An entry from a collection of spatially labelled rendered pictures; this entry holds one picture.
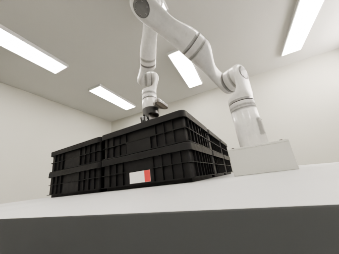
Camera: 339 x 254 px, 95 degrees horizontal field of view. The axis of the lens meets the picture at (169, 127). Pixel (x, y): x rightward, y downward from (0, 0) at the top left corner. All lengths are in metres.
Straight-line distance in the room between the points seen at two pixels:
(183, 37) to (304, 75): 3.93
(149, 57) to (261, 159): 0.56
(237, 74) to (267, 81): 3.60
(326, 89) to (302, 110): 0.55
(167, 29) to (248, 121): 0.42
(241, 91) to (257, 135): 0.17
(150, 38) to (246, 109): 0.46
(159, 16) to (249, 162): 0.53
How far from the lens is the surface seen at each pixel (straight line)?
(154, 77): 0.79
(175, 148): 0.50
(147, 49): 0.71
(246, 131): 0.60
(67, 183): 0.90
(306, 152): 3.91
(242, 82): 0.66
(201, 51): 0.62
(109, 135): 0.70
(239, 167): 0.54
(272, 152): 0.55
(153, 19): 0.62
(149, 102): 0.71
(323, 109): 4.18
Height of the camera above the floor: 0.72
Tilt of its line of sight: 19 degrees up
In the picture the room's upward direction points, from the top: 7 degrees counter-clockwise
